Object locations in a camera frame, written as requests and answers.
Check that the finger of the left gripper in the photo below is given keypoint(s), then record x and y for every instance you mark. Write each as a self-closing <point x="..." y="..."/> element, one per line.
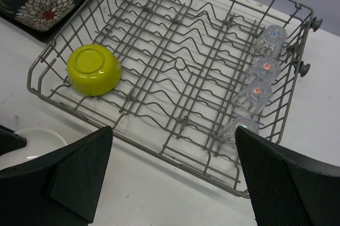
<point x="9" y="141"/>

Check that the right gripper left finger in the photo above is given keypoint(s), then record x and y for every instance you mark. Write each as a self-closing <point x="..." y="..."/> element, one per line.
<point x="60" y="188"/>

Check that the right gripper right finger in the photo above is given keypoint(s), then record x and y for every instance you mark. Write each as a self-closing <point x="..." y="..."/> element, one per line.
<point x="286" y="187"/>

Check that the orange bowl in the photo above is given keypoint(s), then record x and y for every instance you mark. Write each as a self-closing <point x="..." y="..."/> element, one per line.
<point x="39" y="142"/>

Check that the clear glass cup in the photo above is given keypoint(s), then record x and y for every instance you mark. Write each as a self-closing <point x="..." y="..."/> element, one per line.
<point x="226" y="135"/>
<point x="270" y="42"/>
<point x="252" y="99"/>
<point x="267" y="69"/>

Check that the yellow-green bowl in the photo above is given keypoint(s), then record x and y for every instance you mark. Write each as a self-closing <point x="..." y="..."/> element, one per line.
<point x="93" y="70"/>

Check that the grey wire dish rack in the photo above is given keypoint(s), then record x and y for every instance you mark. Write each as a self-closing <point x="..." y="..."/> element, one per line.
<point x="182" y="63"/>

